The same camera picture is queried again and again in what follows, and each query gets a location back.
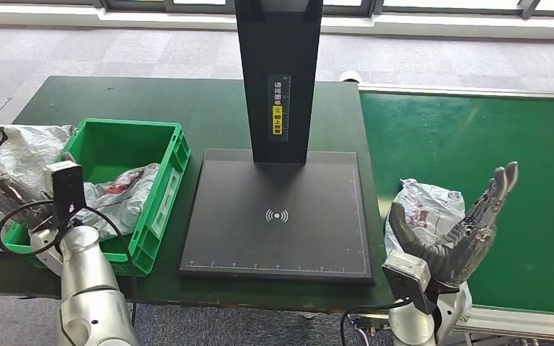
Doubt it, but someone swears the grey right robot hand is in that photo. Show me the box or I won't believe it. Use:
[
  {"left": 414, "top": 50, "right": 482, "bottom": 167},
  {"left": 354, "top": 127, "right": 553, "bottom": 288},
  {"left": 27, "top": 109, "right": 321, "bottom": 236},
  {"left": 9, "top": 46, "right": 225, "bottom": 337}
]
[{"left": 388, "top": 161, "right": 519, "bottom": 288}]

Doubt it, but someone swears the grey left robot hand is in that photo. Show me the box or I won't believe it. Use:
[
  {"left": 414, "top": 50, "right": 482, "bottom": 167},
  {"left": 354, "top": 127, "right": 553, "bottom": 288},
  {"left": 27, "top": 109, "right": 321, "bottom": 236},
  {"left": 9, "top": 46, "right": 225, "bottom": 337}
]
[{"left": 0, "top": 142, "right": 57, "bottom": 230}]

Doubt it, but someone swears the grey poly mailer parcel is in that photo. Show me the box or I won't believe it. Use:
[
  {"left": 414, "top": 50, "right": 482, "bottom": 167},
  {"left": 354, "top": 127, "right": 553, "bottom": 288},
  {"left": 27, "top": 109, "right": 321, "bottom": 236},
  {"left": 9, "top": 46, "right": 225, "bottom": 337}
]
[
  {"left": 69, "top": 163, "right": 161, "bottom": 242},
  {"left": 383, "top": 178, "right": 467, "bottom": 257}
]

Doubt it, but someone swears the small grey junction box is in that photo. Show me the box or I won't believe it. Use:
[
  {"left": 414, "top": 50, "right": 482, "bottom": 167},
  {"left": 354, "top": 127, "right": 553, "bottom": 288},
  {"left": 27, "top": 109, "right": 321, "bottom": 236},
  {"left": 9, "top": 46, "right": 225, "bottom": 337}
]
[{"left": 351, "top": 312, "right": 392, "bottom": 335}]

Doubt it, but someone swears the green conveyor belt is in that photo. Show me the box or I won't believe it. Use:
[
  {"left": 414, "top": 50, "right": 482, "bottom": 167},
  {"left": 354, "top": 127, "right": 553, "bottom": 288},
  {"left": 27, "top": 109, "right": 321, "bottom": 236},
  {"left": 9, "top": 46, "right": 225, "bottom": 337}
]
[{"left": 359, "top": 92, "right": 554, "bottom": 317}]

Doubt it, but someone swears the large white woven sack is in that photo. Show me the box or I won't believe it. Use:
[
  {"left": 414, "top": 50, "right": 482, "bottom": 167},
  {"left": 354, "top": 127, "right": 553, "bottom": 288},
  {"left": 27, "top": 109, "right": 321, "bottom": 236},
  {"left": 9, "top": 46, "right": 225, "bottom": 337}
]
[{"left": 0, "top": 121, "right": 77, "bottom": 253}]

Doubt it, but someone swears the green plastic crate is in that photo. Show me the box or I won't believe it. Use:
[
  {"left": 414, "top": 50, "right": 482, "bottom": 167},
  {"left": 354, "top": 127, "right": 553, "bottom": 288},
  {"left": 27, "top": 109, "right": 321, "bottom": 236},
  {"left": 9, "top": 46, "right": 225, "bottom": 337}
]
[{"left": 1, "top": 118, "right": 192, "bottom": 278}]

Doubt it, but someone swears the dark green table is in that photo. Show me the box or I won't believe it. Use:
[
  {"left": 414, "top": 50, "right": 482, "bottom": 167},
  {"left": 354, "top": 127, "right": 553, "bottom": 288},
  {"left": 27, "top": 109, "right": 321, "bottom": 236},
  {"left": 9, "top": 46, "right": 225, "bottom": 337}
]
[{"left": 0, "top": 75, "right": 397, "bottom": 314}]

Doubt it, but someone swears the white window sill ledge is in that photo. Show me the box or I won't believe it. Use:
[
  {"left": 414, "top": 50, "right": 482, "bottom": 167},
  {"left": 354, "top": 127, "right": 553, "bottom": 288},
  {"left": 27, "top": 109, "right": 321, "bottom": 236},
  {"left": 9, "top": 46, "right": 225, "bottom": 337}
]
[{"left": 0, "top": 4, "right": 554, "bottom": 42}]

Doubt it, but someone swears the yellow and white column label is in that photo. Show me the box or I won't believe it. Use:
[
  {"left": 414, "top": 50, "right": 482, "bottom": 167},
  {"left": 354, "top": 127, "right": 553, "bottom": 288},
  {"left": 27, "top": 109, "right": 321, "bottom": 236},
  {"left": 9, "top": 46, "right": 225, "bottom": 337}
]
[{"left": 267, "top": 74, "right": 292, "bottom": 143}]

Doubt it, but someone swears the black scanner column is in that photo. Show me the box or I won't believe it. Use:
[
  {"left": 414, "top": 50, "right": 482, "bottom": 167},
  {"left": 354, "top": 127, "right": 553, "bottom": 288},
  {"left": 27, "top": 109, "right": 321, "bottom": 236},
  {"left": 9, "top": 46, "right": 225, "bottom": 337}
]
[{"left": 234, "top": 0, "right": 325, "bottom": 165}]

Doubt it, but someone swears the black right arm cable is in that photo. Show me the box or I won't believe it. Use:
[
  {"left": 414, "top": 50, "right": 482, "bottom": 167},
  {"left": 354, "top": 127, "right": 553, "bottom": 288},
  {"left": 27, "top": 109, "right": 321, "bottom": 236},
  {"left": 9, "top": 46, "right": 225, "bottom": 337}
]
[{"left": 340, "top": 298, "right": 412, "bottom": 346}]

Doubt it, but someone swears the black scanner base plate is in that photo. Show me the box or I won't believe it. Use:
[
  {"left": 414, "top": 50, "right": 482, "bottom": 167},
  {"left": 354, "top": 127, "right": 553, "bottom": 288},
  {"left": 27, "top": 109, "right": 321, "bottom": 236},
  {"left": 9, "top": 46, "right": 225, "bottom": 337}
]
[{"left": 177, "top": 148, "right": 375, "bottom": 286}]

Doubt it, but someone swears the dark window frame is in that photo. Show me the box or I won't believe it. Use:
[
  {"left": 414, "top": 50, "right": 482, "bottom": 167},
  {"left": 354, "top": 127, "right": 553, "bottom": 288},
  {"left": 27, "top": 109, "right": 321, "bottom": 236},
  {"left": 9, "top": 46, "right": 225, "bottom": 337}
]
[{"left": 0, "top": 0, "right": 554, "bottom": 21}]

